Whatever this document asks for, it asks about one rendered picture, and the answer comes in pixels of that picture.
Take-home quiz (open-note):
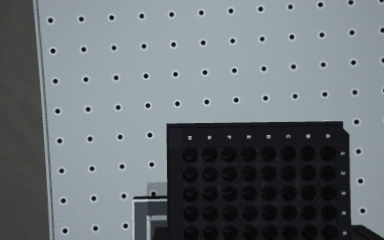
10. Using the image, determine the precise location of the black well plate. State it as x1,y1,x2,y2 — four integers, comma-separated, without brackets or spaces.
166,121,351,240

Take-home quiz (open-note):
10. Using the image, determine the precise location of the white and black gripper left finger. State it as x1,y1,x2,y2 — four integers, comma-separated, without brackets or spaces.
152,227,171,240

